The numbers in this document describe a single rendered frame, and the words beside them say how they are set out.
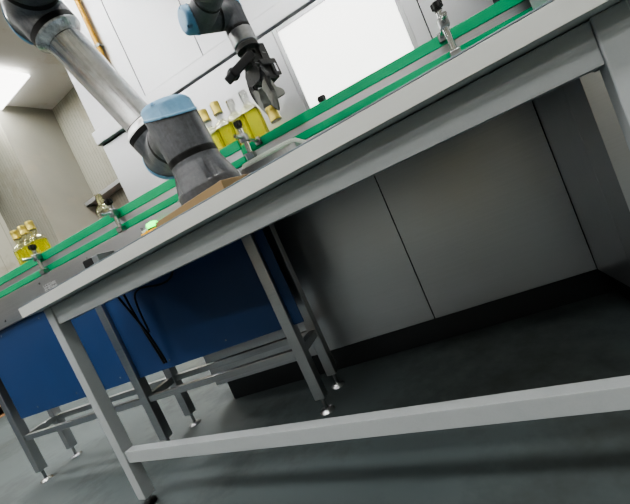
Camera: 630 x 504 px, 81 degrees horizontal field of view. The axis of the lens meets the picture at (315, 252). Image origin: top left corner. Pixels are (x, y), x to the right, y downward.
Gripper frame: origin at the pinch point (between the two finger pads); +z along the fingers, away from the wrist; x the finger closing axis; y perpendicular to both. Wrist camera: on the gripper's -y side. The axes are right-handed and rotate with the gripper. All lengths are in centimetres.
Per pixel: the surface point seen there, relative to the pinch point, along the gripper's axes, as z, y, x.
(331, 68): -10.2, 34.7, 0.4
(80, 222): -126, 59, 622
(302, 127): 6.1, 12.8, 4.1
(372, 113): 24, -27, -51
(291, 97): -9.0, 25.2, 15.1
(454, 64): 24, -21, -62
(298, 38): -25.4, 31.8, 5.9
